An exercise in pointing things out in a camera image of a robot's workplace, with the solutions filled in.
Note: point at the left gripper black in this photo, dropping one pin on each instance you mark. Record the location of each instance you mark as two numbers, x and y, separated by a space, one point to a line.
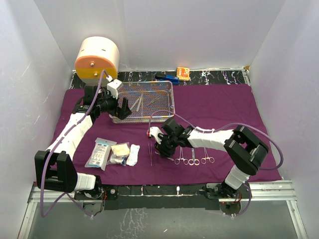
120 113

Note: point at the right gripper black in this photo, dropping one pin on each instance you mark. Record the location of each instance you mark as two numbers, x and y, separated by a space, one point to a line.
163 151

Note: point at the metal scalpel handle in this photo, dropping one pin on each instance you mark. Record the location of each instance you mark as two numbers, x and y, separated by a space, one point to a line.
137 103

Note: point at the thin metal tweezers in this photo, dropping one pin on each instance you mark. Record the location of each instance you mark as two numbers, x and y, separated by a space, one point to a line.
150 152

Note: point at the metal forceps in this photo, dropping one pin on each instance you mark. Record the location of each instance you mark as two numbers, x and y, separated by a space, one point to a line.
181 158
207 158

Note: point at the wire mesh metal tray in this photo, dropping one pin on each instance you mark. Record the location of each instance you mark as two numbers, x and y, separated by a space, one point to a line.
160 110

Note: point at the metal surgical scissors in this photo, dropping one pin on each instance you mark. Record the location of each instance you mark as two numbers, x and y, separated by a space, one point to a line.
193 160

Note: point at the beige bandage roll packet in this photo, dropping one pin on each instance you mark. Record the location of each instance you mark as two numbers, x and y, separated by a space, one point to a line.
121 149

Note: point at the small blue white packet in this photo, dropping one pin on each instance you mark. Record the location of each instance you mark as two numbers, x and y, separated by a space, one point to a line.
114 159

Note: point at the white gauze packet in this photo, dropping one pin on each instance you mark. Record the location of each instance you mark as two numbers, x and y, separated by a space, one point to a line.
100 154

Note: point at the round white drawer box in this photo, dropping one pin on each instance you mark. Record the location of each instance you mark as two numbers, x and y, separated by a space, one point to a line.
95 55

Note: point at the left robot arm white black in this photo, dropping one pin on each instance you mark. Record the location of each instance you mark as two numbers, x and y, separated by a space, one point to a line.
54 167

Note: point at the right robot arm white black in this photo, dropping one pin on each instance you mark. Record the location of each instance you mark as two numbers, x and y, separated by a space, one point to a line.
246 150

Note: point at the blue black stapler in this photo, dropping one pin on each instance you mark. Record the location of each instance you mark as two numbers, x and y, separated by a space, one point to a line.
165 77

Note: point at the orange small box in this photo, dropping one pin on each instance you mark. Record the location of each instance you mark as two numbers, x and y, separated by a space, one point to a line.
183 73

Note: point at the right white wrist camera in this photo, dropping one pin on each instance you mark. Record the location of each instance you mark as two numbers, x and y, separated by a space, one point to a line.
155 132

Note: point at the black base frame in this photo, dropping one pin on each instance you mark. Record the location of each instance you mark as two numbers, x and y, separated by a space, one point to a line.
206 196

